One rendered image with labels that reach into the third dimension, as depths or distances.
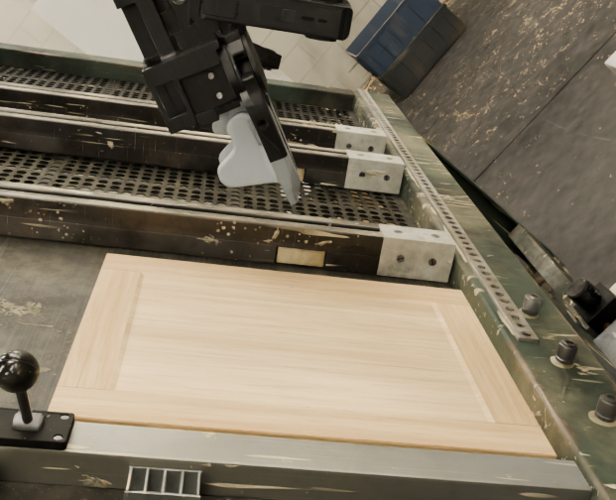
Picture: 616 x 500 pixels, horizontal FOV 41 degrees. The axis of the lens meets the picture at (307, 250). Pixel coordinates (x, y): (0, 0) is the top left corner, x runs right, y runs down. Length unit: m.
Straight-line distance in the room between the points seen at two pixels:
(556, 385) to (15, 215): 0.85
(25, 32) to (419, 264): 5.28
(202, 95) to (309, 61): 5.68
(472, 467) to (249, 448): 0.23
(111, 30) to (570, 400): 4.13
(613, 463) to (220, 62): 0.60
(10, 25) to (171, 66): 5.83
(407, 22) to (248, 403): 4.50
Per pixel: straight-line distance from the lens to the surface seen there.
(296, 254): 1.36
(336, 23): 0.63
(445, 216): 1.58
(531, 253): 2.72
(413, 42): 5.33
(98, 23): 4.90
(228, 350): 1.06
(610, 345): 1.29
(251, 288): 1.23
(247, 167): 0.66
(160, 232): 1.35
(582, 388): 1.09
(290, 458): 0.85
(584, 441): 0.98
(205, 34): 0.65
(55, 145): 1.82
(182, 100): 0.64
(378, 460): 0.87
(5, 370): 0.75
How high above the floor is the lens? 1.53
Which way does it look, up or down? 18 degrees down
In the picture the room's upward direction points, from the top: 52 degrees counter-clockwise
